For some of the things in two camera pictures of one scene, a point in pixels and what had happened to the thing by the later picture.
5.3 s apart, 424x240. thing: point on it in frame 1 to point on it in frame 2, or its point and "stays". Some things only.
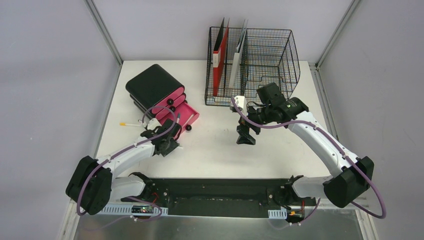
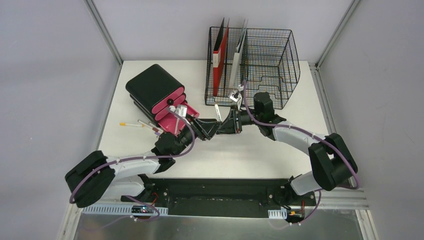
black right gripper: [243, 130] to [231, 124]
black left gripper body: [168, 138] to [197, 129]
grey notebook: [240, 48] stays
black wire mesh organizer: [239, 59] stays
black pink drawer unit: [157, 95] stays
